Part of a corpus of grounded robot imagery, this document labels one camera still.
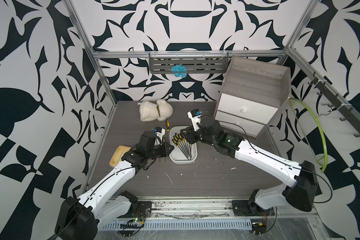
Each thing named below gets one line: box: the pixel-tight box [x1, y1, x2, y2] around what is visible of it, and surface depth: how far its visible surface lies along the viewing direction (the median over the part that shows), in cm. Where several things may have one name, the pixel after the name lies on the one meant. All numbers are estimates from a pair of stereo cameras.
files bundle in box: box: [172, 133, 192, 161], surface depth 98 cm
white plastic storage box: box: [169, 126, 198, 165], surface depth 94 cm
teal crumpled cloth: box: [170, 64, 188, 78], surface depth 93 cm
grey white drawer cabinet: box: [213, 56, 291, 138], surface depth 88 cm
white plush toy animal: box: [137, 99, 174, 122], surface depth 106 cm
